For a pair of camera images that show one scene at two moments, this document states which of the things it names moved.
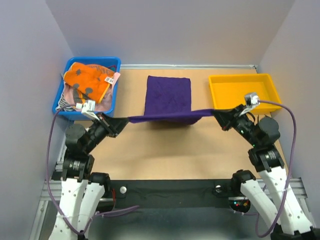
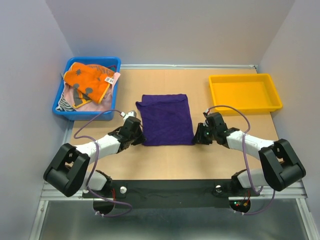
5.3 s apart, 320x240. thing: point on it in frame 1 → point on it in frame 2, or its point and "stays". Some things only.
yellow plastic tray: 231,90 stays
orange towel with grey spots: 92,80 stays
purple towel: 168,101 → 166,119
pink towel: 106,101 stays
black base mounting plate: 198,194 stays
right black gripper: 228,117 → 198,137
